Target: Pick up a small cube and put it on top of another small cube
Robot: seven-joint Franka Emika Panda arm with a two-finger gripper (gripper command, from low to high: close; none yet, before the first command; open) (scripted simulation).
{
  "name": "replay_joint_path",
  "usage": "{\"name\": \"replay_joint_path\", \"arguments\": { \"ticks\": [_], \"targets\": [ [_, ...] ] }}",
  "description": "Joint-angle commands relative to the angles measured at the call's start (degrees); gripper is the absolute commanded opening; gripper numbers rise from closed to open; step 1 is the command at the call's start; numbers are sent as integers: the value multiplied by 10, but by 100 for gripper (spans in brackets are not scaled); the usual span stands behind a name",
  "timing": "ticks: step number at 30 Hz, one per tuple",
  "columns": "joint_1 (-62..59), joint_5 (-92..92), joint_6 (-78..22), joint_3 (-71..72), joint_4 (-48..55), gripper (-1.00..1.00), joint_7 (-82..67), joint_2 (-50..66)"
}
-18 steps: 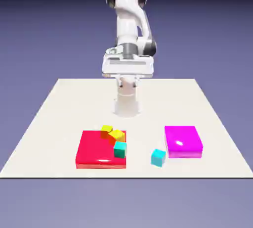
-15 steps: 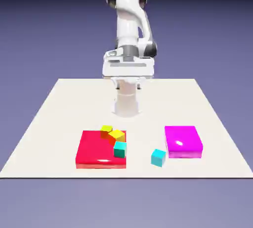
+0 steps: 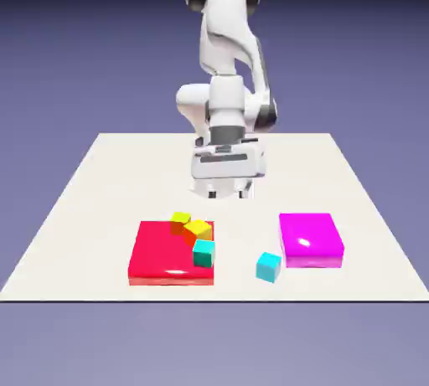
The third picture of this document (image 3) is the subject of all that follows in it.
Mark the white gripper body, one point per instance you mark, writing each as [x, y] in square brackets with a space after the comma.
[228, 165]

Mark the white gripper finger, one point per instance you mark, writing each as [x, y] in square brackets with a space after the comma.
[211, 191]
[244, 189]

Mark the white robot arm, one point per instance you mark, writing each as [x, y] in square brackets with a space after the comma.
[223, 47]

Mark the small yellow cube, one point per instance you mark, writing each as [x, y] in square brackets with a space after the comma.
[180, 220]
[199, 229]

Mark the small teal cube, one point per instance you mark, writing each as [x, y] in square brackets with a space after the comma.
[203, 252]

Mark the small cyan cube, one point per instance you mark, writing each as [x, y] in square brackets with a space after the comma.
[268, 267]

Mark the large red box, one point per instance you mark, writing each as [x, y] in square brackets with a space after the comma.
[164, 252]

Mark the large magenta box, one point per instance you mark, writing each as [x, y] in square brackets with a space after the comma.
[310, 238]

